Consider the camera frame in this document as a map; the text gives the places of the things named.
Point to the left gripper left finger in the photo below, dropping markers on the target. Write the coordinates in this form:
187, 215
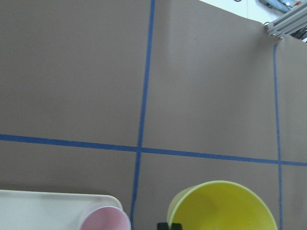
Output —
162, 226

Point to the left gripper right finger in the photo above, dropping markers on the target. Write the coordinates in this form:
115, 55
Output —
176, 226

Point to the yellow cup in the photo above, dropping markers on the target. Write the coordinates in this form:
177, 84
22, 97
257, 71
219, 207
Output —
219, 205

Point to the pink cup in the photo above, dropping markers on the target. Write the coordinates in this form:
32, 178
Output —
99, 217

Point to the cream plastic tray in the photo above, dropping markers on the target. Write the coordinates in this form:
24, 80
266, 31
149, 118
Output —
25, 210

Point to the aluminium frame post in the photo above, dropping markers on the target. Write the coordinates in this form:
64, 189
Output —
293, 22

